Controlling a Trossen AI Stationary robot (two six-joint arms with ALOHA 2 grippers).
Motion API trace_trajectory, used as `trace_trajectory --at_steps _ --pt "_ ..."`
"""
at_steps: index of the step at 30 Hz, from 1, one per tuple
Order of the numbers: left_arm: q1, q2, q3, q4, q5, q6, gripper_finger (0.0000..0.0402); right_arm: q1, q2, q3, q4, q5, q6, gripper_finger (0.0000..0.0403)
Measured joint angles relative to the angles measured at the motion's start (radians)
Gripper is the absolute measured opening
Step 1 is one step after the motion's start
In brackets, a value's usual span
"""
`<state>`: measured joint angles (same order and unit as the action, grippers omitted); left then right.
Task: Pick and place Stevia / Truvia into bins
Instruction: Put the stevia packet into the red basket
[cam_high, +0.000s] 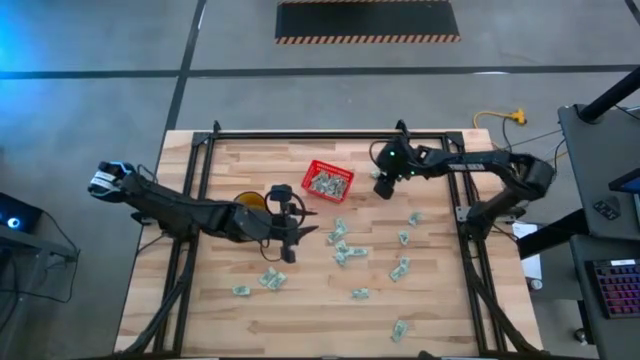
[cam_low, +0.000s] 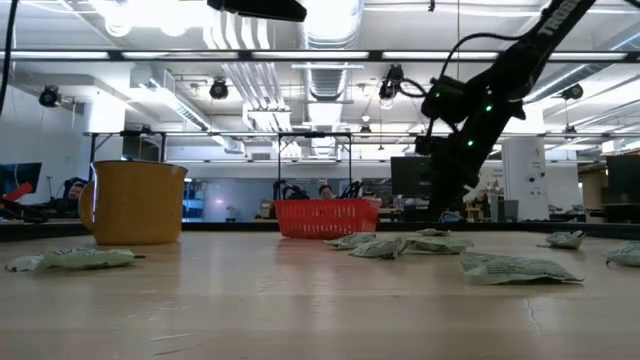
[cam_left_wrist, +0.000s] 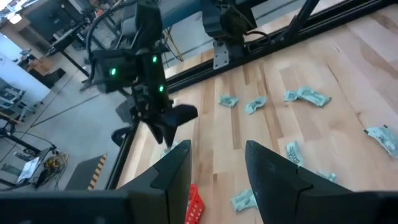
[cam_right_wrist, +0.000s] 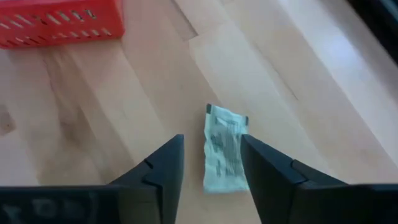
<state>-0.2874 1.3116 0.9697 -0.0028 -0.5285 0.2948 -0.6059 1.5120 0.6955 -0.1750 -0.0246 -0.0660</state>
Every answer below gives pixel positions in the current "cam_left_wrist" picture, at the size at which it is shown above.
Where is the black frame clamp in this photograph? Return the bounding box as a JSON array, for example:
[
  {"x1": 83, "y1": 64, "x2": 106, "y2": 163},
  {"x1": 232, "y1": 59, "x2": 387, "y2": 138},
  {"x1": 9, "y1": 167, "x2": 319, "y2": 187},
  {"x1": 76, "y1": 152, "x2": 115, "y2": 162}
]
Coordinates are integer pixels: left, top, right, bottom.
[{"x1": 111, "y1": 126, "x2": 133, "y2": 147}]

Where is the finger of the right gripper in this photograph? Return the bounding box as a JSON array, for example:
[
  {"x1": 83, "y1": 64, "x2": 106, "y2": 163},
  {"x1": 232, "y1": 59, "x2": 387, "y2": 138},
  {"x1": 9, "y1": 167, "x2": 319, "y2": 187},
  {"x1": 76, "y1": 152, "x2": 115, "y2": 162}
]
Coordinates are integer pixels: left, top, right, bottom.
[
  {"x1": 169, "y1": 103, "x2": 198, "y2": 127},
  {"x1": 144, "y1": 118, "x2": 178, "y2": 147}
]

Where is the black hazard-striped floor mat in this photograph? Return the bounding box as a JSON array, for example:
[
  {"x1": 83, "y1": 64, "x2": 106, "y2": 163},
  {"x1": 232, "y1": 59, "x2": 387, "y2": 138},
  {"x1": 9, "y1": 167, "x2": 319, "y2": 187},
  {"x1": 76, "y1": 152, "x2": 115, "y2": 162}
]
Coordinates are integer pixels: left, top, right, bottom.
[{"x1": 64, "y1": 153, "x2": 108, "y2": 191}]

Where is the grey metal mounting bracket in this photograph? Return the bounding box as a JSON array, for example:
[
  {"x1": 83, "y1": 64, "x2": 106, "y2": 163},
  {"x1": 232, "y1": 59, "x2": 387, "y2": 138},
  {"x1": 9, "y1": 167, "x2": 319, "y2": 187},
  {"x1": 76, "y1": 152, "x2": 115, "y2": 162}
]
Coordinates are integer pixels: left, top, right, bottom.
[{"x1": 213, "y1": 41, "x2": 231, "y2": 70}]

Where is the white flat box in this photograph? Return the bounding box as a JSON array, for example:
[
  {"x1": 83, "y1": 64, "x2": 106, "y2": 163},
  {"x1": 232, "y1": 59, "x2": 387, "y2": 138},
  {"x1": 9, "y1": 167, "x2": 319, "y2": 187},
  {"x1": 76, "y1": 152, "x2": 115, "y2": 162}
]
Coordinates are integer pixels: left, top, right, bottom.
[{"x1": 17, "y1": 157, "x2": 41, "y2": 184}]

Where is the brown cardboard box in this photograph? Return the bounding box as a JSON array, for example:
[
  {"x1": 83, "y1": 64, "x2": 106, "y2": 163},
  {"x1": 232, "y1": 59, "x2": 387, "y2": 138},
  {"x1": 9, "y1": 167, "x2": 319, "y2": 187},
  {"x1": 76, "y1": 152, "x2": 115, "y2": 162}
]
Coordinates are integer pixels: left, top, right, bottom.
[{"x1": 27, "y1": 57, "x2": 51, "y2": 76}]

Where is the red plastic basket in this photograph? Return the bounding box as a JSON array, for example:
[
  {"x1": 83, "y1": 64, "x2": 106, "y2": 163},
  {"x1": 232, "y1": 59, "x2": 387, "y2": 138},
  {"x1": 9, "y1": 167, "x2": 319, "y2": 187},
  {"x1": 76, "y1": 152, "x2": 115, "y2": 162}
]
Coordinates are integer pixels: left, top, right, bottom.
[{"x1": 184, "y1": 184, "x2": 206, "y2": 224}]

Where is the dark grey desk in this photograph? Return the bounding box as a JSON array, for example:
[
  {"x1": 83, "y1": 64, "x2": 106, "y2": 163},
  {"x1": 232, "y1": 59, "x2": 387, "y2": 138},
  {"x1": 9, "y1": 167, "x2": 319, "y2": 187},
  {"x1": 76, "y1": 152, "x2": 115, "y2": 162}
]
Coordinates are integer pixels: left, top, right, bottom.
[{"x1": 160, "y1": 0, "x2": 205, "y2": 29}]

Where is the black metal table frame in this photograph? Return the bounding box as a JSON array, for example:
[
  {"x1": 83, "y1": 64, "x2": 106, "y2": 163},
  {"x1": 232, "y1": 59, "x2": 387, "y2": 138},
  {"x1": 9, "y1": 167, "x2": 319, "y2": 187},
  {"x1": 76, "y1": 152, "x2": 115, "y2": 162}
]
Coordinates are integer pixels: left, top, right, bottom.
[{"x1": 104, "y1": 0, "x2": 398, "y2": 191}]

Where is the black workbench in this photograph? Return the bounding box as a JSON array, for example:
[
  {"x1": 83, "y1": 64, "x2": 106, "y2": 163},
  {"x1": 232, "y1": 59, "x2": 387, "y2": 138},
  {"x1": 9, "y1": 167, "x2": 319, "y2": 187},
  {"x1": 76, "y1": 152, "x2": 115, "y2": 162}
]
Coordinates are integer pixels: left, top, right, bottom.
[{"x1": 46, "y1": 23, "x2": 94, "y2": 78}]

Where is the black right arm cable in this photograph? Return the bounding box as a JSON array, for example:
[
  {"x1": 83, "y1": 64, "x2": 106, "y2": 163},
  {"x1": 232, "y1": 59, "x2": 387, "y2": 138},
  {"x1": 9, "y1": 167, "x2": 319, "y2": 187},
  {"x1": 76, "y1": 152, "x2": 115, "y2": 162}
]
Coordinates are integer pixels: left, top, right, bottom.
[{"x1": 81, "y1": 1, "x2": 137, "y2": 93}]

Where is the bright ceiling light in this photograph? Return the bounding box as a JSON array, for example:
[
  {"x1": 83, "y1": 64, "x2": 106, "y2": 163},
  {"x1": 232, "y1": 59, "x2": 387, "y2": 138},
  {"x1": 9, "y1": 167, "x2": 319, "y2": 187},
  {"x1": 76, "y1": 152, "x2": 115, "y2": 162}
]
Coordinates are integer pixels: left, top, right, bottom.
[{"x1": 0, "y1": 0, "x2": 23, "y2": 25}]

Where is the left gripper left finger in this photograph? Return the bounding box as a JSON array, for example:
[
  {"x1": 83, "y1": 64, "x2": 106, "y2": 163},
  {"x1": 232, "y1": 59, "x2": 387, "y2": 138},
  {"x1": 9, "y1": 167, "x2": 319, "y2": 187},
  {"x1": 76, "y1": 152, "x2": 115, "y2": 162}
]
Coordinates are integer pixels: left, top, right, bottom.
[{"x1": 0, "y1": 139, "x2": 193, "y2": 224}]

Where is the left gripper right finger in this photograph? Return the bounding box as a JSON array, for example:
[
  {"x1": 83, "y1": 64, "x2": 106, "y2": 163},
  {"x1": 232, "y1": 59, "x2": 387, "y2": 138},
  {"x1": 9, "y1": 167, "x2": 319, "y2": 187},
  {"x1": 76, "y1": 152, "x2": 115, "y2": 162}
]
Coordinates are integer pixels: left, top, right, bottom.
[{"x1": 244, "y1": 140, "x2": 398, "y2": 224}]

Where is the yellow black cable bundle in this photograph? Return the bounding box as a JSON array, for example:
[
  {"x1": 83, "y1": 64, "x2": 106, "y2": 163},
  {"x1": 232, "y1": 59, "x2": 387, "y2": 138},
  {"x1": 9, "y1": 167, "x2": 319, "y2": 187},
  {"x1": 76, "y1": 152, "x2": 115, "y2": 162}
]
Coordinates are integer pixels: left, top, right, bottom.
[{"x1": 32, "y1": 151, "x2": 70, "y2": 190}]

